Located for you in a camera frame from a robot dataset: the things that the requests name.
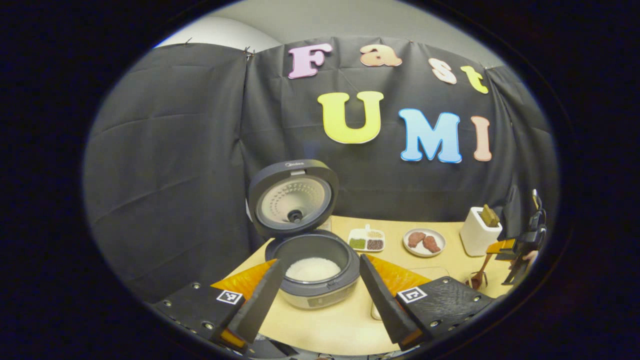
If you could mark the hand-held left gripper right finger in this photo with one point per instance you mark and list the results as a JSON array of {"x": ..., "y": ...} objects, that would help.
[{"x": 382, "y": 300}]

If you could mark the round white plate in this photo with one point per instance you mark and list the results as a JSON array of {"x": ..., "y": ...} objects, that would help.
[{"x": 424, "y": 252}]

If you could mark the red meat piece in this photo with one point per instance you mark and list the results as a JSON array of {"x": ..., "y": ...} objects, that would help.
[
  {"x": 416, "y": 239},
  {"x": 432, "y": 244}
]

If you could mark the black backdrop cloth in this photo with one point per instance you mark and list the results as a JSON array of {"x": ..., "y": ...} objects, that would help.
[{"x": 165, "y": 165}]

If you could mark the white divided grain dish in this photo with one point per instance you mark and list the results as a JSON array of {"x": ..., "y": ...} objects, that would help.
[{"x": 366, "y": 239}]

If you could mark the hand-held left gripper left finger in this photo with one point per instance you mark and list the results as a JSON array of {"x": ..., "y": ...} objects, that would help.
[{"x": 260, "y": 305}]

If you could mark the dark grey rice cooker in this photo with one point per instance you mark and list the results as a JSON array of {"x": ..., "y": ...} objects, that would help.
[{"x": 320, "y": 296}]

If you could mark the white toaster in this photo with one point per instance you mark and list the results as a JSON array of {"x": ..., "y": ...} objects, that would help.
[{"x": 475, "y": 237}]

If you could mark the brown toast slice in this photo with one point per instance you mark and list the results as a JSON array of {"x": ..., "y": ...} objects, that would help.
[{"x": 490, "y": 216}]

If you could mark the brown wooden spoon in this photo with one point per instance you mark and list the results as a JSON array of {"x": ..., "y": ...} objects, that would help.
[{"x": 481, "y": 275}]

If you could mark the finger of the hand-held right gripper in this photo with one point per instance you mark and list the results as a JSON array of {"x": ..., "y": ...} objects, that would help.
[{"x": 501, "y": 247}]

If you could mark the clear plastic rice box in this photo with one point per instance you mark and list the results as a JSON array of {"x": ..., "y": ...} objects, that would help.
[{"x": 420, "y": 274}]

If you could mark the white rice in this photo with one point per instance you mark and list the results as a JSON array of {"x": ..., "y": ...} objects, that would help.
[{"x": 312, "y": 269}]

